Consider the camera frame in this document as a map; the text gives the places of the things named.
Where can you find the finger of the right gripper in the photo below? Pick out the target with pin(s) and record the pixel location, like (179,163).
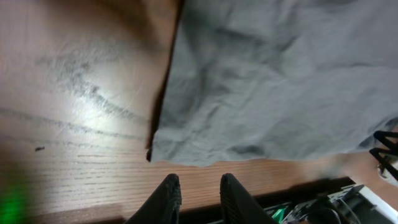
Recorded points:
(383,156)

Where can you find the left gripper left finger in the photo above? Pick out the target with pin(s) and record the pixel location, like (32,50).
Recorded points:
(163,205)

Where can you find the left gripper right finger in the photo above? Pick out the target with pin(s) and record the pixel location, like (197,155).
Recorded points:
(238,206)

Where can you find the grey shorts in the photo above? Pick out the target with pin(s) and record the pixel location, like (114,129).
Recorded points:
(285,80)

